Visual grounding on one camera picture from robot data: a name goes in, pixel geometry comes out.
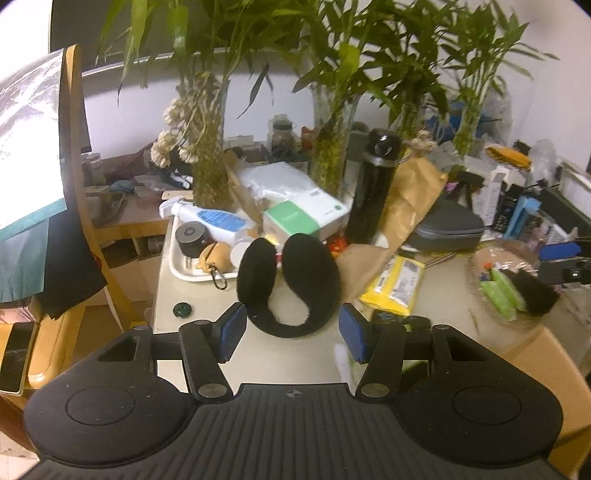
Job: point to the wooden side table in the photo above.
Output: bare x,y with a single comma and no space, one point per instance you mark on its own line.
134,207

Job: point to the small glass jar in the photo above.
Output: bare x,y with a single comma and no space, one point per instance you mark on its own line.
94,168

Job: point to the large white carton box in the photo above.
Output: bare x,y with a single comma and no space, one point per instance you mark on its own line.
286,180

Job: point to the black thermos bottle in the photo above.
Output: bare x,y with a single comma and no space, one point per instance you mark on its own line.
371,194

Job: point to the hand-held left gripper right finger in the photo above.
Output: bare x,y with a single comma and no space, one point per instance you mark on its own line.
353,334

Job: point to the white capped bottle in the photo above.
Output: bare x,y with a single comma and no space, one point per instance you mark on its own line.
241,253

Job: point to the smartphone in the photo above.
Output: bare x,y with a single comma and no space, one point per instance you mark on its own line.
13,357

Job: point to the tall black box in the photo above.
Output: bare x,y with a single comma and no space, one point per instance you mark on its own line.
508,207

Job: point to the brown paper bag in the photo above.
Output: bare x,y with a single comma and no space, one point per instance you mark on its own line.
411,194

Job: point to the wooden chair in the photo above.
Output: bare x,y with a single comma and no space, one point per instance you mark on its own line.
76,138

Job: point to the tall white box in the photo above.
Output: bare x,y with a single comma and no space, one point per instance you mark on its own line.
493,189

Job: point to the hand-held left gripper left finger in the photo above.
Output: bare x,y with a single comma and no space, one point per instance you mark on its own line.
233,330

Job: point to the red packet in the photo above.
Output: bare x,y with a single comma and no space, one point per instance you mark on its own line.
334,245

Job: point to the grey zipper case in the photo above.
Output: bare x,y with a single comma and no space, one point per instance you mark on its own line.
445,226

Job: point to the black hanging cloth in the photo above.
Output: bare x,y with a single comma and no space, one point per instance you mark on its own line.
69,258

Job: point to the white bottle with blue label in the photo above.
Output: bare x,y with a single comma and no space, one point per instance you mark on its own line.
212,219

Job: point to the green and white box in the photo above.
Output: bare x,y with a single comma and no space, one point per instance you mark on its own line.
291,219

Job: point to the white basket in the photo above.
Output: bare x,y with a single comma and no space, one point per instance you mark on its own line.
572,177

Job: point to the dark glass jar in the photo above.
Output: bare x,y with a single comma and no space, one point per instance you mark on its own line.
282,138

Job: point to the black flat box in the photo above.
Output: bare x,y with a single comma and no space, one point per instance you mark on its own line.
561,207

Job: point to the black tissue pack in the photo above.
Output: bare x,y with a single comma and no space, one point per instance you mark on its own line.
390,317

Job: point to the black fluffy earmuffs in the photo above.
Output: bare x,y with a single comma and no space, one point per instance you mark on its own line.
288,277

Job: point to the clear plastic bag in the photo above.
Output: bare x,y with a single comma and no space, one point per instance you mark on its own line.
542,154

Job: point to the bamboo plant in glass vase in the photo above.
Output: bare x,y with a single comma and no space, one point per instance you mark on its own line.
468,124
330,152
408,120

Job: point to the yellow plastic package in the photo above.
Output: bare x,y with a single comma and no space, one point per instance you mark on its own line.
395,286

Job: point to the yellow cloth item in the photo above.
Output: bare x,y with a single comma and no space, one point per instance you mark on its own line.
508,156

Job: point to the green packet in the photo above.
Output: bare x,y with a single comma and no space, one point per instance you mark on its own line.
510,288
498,300

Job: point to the dark teal cloth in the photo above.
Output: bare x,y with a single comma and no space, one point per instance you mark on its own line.
23,263

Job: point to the small black tripod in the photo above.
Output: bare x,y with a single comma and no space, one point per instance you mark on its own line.
466,184

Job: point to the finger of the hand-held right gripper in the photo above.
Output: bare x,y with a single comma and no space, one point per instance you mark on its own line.
556,273
559,252

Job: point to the white plastic tray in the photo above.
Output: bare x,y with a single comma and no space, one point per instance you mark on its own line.
182,270

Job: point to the cardboard box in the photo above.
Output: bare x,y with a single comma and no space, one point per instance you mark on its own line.
545,355

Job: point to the blue box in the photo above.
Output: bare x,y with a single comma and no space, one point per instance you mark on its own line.
525,212

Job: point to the black fluffy cloth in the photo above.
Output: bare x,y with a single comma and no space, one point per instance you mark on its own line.
535,295

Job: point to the black round speaker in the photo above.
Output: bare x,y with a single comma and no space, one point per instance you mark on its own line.
189,235

